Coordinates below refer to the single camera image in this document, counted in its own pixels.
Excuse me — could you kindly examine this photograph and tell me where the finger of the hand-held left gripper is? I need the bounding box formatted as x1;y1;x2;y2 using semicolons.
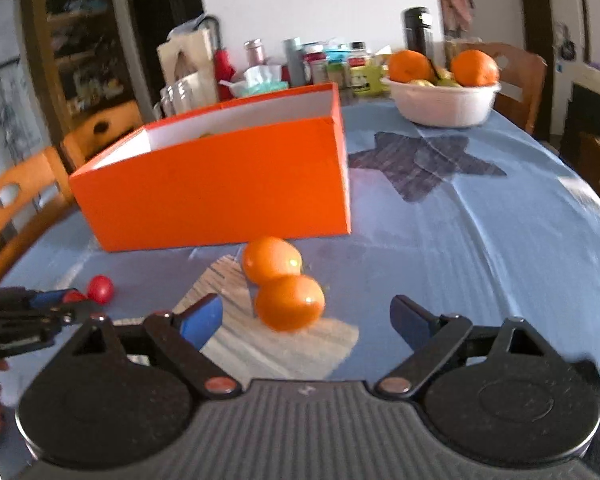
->
0;303;107;362
0;287;82;310

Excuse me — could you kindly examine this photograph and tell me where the red and white container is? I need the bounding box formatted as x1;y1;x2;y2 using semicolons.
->
303;44;329;86

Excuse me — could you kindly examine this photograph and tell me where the grey bottle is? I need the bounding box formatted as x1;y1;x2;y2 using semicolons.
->
283;37;306;89

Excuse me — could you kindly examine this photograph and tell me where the blue printed tablecloth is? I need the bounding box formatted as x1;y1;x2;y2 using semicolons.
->
0;95;600;461

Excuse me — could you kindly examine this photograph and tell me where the white tote bag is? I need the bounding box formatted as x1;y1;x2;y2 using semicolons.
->
157;27;219;107

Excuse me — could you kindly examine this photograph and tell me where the orange cardboard box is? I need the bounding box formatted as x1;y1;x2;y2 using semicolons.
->
69;82;354;254

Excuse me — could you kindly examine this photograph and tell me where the black thermos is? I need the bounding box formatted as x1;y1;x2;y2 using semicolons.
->
403;7;434;62

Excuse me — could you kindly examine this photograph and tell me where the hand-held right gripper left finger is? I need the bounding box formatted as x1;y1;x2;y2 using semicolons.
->
55;293;242;401

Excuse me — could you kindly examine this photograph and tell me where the clear glass mug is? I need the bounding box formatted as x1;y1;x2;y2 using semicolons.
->
153;80;197;119

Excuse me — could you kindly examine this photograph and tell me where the wooden cabinet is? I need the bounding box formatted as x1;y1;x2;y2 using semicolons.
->
22;0;137;127

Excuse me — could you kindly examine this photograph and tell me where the orange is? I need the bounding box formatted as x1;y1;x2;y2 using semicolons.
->
254;275;326;332
388;50;434;84
242;236;304;286
450;49;500;87

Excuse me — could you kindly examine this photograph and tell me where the pink bottle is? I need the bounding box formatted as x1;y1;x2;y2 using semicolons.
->
243;39;265;69

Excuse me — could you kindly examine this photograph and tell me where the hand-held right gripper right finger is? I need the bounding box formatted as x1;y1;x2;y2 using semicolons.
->
374;295;567;397

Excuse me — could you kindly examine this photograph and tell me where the wooden chair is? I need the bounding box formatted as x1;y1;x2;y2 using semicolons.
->
459;42;549;136
0;147;79;287
61;100;146;172

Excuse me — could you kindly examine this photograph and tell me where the white bowl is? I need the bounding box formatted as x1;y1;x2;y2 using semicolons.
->
382;77;502;128

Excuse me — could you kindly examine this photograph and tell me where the yellow-green mug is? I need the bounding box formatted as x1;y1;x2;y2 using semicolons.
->
350;65;389;97

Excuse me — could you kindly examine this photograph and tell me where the tissue pack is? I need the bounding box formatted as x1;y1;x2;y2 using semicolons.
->
229;65;291;99

